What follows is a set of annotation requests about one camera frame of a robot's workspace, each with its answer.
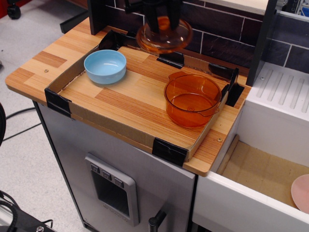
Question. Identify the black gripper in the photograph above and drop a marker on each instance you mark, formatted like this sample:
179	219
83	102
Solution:
148	7

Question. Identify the orange transparent pot lid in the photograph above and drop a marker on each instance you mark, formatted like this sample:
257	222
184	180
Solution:
166	40

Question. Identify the orange transparent pot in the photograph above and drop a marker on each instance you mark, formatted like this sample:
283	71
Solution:
191	100

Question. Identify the light blue bowl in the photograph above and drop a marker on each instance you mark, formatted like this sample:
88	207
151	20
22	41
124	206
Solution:
105	66

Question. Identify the cardboard fence with black tape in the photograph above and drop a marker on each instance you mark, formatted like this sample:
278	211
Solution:
134	108

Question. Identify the black metal floor bar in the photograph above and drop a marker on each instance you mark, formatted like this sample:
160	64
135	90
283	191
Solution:
69	24

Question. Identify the black caster wheel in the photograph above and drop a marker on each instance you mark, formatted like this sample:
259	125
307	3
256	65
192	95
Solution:
13	11

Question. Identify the grey toy dishwasher cabinet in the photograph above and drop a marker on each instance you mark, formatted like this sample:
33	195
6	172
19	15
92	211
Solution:
115	186

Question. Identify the white toy sink unit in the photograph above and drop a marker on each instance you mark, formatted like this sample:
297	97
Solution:
249	187

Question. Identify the pink plate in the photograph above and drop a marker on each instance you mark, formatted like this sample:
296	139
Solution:
300	193

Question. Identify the black cabinet door handle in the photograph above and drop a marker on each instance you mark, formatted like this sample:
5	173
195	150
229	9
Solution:
155	222

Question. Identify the black equipment with cables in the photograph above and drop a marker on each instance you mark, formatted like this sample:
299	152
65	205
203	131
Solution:
14	219

